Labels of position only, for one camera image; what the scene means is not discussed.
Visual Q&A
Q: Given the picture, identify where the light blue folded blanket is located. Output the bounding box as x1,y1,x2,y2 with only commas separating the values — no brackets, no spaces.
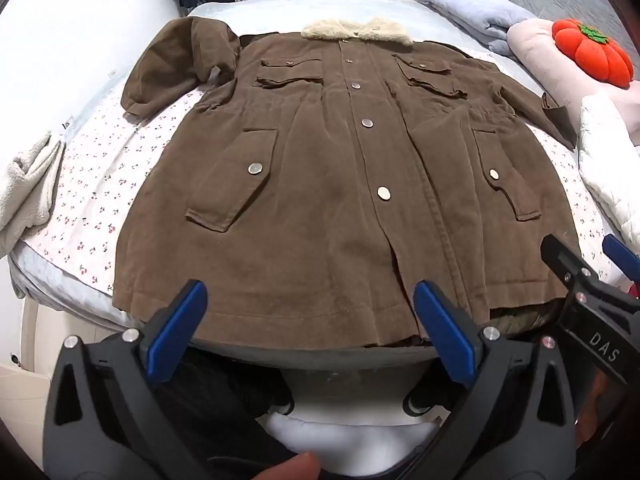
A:
415,0,541,58

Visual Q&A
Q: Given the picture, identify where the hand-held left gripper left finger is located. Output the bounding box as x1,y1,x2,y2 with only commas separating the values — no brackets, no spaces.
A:
42,280,261,480

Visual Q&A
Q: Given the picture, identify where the white fleece cloth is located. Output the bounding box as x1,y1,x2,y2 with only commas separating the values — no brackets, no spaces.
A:
0,132,67,258

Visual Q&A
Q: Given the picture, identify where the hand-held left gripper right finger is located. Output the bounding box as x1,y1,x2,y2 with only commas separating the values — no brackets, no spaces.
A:
413,280,578,480

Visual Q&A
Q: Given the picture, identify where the pink pillow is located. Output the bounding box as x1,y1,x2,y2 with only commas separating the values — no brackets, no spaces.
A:
506,17,640,126

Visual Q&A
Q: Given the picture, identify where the person's left hand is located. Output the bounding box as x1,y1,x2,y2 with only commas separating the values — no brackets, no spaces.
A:
257,451,322,480

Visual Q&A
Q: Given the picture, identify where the orange pumpkin plush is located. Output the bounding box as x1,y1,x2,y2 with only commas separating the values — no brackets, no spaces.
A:
551,17,635,90

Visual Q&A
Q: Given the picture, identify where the bed with light blue sheet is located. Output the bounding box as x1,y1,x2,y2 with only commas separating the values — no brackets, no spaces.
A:
7,0,626,361

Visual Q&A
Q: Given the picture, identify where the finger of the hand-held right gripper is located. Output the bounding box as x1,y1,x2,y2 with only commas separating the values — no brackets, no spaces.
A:
541,234,603,307
601,233,640,283

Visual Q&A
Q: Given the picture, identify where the brown coat with fleece collar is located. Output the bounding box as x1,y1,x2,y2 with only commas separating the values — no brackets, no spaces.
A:
111,17,581,348

